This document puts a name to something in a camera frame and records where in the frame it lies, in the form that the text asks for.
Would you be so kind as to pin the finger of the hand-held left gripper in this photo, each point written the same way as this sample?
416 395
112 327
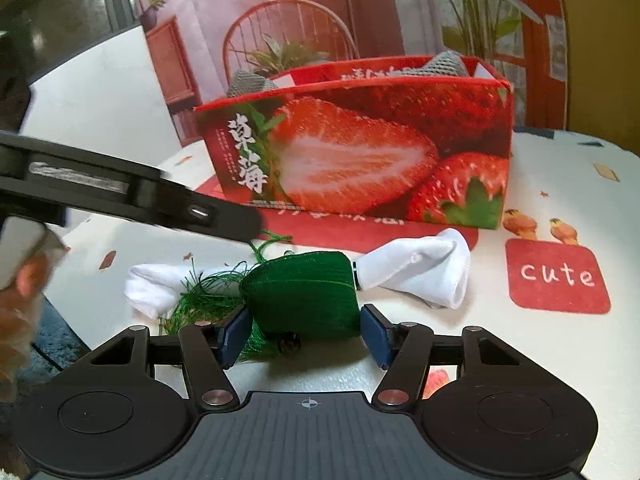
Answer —
150 195

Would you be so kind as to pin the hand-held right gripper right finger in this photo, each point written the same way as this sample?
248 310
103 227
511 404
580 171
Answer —
376 335

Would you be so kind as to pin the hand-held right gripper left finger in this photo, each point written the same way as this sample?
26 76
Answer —
232 335

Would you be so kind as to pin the green mesh cloth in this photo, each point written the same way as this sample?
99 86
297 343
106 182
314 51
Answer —
300 290

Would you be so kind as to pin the grey knitted cloth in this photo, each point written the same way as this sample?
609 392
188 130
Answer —
250 85
445 65

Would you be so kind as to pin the red strawberry print cardboard box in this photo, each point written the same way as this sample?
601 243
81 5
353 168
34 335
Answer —
350 160

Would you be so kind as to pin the person's left hand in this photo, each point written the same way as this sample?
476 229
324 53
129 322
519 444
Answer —
15 320

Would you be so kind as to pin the small black object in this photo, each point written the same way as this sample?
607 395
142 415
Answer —
290 342

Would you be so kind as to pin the blue shaggy rug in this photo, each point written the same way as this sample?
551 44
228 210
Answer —
60 330

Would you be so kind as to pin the white marble pattern board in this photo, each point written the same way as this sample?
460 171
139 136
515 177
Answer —
100 100

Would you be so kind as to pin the dark window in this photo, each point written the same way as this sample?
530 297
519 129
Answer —
60 0

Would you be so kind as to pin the white cartoon print tablecloth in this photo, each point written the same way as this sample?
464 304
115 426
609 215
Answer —
550 185

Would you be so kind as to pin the printed room scene wall tapestry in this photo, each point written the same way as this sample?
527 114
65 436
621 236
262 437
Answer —
200 10

